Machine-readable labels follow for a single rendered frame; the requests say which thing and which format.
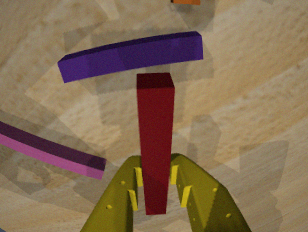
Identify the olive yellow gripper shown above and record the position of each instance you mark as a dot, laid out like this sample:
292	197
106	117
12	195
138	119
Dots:
209	204

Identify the orange rod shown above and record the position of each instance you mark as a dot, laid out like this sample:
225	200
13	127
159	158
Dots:
194	2

